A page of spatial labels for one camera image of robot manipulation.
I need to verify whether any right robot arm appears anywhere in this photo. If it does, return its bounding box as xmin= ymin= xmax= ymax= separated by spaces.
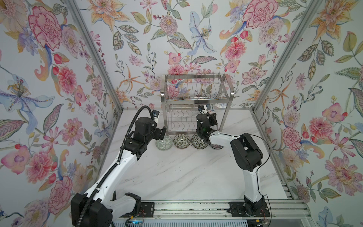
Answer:
xmin=196 ymin=112 xmax=271 ymax=218

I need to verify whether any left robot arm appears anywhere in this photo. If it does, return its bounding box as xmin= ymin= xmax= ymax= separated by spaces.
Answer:
xmin=71 ymin=115 xmax=166 ymax=227

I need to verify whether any purple striped bowl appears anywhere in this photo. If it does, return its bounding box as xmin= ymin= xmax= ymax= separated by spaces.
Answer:
xmin=210 ymin=144 xmax=224 ymax=150

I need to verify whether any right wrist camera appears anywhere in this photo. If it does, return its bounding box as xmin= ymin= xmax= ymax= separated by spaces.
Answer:
xmin=198 ymin=105 xmax=207 ymax=113

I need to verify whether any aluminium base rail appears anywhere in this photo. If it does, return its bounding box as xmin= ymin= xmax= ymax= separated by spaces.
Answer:
xmin=69 ymin=199 xmax=313 ymax=220

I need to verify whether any grey green pattern bowl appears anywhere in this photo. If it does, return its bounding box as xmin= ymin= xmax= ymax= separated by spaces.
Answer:
xmin=156 ymin=136 xmax=174 ymax=151

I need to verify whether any steel two-tier dish rack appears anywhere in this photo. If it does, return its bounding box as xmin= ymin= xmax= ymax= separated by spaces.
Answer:
xmin=160 ymin=74 xmax=235 ymax=135

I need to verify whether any aluminium frame post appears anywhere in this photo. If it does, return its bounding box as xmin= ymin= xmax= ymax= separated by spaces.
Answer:
xmin=251 ymin=0 xmax=321 ymax=113
xmin=65 ymin=0 xmax=123 ymax=112

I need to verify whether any right aluminium frame post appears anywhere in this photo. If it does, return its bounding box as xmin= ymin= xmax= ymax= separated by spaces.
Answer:
xmin=251 ymin=0 xmax=321 ymax=113

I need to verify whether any green leaf pattern bowl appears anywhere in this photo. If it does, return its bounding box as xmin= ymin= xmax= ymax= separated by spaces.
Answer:
xmin=173 ymin=134 xmax=191 ymax=149

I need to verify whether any blue triangle pattern bowl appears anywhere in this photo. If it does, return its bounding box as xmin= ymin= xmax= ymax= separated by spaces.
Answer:
xmin=191 ymin=134 xmax=208 ymax=149

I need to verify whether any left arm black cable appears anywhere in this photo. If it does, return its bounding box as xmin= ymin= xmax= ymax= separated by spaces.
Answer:
xmin=76 ymin=105 xmax=154 ymax=227

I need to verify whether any left aluminium frame post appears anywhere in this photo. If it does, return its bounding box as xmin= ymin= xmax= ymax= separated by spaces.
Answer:
xmin=65 ymin=0 xmax=123 ymax=112

